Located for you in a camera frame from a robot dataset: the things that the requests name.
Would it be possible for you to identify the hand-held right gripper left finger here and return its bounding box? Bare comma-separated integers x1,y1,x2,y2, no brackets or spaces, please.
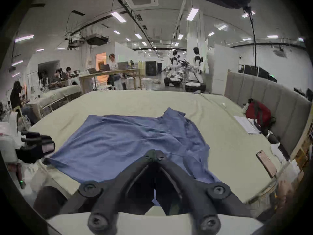
61,150,156,233

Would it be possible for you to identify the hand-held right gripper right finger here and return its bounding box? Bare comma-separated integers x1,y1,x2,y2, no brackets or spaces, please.
156,150,253,233

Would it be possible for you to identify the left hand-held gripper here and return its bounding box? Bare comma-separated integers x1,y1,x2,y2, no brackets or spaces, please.
0,131,56,190

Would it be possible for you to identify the blue shirt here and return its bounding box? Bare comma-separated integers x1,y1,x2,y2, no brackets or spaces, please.
43,107,222,206

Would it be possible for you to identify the bed with white sheet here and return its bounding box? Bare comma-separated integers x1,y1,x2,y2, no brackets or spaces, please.
26,84,82,118

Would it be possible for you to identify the phone with pink case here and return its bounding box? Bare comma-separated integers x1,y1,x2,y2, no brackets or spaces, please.
256,150,278,178

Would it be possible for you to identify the group of people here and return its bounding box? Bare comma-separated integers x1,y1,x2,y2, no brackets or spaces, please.
54,67,74,81

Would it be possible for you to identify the stack of white papers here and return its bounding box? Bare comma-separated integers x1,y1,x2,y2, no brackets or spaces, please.
233,115,261,134

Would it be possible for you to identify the white crumpled cloth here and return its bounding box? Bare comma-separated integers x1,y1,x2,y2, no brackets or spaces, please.
270,143,284,161

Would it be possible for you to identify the bed with beige sheet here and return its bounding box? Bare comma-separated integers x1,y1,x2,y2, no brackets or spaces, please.
27,90,291,205

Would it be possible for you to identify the wooden table with laptops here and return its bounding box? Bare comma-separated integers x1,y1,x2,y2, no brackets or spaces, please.
78,61,141,94

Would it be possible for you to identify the red bag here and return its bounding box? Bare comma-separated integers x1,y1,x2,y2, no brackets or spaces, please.
245,99,272,129

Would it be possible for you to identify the grey padded headboard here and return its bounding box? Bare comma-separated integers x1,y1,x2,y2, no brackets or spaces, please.
224,70,312,156

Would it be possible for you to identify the white humanoid robot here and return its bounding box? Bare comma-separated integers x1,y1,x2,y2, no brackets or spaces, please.
185,47,206,93
164,49,183,87

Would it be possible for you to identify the black cabinet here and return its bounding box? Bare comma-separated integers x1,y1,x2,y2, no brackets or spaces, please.
145,61,157,76

